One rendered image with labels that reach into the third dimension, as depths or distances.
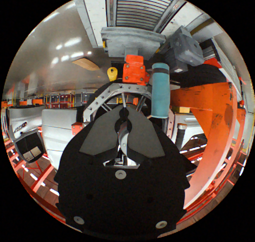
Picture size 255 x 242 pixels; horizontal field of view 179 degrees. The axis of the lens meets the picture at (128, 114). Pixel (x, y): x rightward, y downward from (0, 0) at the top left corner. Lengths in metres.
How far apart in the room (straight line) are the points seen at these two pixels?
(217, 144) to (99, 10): 1.04
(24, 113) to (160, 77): 2.61
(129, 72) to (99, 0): 0.56
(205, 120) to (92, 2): 1.01
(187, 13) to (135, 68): 0.58
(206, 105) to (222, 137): 0.22
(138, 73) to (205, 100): 0.44
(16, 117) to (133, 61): 2.55
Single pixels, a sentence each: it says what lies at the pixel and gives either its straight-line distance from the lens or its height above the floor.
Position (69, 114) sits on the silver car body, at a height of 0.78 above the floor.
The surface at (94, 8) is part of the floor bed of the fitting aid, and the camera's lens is 0.70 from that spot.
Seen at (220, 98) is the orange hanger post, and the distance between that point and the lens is 0.55.
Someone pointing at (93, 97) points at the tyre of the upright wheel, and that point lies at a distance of 0.59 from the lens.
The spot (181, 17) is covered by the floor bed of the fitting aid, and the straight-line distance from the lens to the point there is 0.73.
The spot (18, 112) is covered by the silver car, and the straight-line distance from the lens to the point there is 2.57.
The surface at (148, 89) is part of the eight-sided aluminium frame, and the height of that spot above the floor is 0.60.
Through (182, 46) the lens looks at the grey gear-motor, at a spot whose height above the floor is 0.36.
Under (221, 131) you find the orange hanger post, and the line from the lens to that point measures 0.55.
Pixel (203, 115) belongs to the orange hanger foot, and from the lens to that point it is 0.65.
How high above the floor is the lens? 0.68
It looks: 7 degrees up
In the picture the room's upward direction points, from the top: 177 degrees counter-clockwise
